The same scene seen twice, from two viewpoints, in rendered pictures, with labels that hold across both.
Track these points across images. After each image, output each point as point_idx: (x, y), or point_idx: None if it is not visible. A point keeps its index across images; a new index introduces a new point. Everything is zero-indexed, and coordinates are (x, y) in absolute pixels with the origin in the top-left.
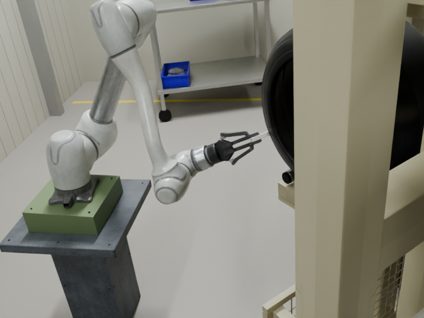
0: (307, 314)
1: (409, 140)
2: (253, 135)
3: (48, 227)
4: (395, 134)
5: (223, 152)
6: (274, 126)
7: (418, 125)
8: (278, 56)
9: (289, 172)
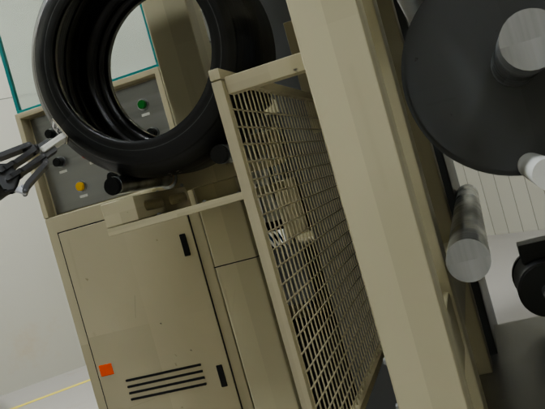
0: None
1: (250, 10)
2: (43, 144)
3: None
4: (233, 1)
5: (2, 179)
6: (72, 111)
7: (250, 1)
8: (53, 4)
9: (113, 176)
